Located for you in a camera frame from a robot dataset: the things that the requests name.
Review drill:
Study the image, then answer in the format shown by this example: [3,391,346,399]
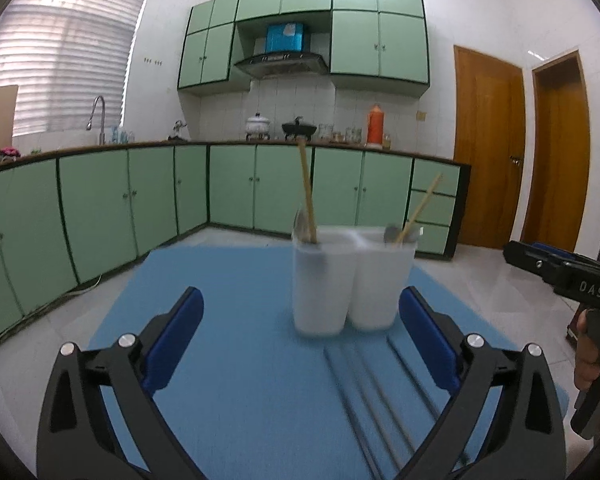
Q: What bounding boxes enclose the black wok with lid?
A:
[282,116,317,142]

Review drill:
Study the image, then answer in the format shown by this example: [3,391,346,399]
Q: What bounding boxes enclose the green kitchen cabinets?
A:
[178,0,430,98]
[0,142,470,338]

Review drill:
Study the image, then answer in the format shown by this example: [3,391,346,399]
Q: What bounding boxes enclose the orange thermos flask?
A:
[366,104,385,148]

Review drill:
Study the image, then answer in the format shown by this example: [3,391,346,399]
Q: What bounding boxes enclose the black chopstick gold band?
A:
[323,347,384,480]

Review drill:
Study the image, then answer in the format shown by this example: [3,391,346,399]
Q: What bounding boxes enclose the black range hood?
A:
[234,51,328,79]

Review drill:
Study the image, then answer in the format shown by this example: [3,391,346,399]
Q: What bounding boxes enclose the grey chopstick left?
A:
[341,343,406,470]

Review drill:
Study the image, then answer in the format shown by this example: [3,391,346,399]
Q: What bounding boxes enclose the bamboo chopstick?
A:
[298,139,317,244]
[394,172,443,245]

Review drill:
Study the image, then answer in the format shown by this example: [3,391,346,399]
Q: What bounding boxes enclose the black chopstick decorated end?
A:
[386,336,441,453]

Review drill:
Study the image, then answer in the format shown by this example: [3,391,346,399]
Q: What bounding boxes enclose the blue tablecloth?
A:
[86,244,571,480]

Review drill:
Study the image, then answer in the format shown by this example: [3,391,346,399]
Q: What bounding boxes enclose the silver cartoon-handle spoon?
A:
[382,224,424,244]

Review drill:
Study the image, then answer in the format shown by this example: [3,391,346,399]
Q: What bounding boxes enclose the chrome kitchen faucet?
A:
[85,94,107,146]

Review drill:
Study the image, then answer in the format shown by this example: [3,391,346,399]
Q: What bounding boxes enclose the person's right hand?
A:
[573,310,600,392]

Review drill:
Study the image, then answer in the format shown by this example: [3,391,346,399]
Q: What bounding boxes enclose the jars on counter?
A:
[315,124,391,151]

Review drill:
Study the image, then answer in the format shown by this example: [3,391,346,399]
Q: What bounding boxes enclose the green upper kitchen cabinets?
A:
[178,0,430,98]

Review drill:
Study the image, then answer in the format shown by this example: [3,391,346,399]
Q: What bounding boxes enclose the wooden door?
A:
[454,46,526,249]
[521,51,591,252]

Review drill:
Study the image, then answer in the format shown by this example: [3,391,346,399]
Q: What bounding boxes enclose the white cooking pot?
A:
[245,113,271,141]

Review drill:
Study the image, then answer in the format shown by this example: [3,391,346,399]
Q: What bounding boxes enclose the blue box above hood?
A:
[265,22,311,53]

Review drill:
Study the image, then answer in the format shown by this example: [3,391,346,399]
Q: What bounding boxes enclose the pink cloth on counter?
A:
[0,146,21,162]

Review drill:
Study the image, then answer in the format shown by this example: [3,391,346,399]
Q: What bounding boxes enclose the white twin utensil holder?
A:
[292,226,424,337]

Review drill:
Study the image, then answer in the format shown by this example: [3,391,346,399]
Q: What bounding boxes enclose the white window blind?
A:
[0,0,146,136]

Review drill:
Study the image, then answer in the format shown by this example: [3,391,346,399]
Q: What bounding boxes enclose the green lower kitchen cabinets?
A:
[0,142,470,338]

